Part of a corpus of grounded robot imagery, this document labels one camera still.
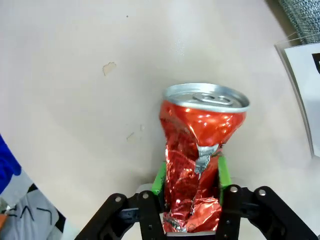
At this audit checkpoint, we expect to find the crushed red soda can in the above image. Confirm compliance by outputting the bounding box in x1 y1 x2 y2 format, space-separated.
159 82 251 234

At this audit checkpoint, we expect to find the person in grey black clothes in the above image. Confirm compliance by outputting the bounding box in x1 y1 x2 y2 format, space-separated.
0 172 66 240

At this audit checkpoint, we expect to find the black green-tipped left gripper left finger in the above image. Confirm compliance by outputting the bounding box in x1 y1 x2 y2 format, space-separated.
74 161 167 240

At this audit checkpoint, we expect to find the clear acrylic label sign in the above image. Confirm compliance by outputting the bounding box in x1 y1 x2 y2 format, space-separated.
274 32 320 159

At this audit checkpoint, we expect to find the grey fabric basket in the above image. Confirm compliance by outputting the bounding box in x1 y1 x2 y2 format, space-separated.
277 0 320 45

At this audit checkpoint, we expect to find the blue cloth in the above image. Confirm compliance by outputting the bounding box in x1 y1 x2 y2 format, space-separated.
0 134 23 195

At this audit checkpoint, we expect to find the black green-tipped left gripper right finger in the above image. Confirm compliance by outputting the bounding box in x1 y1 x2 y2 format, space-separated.
216 156 318 240

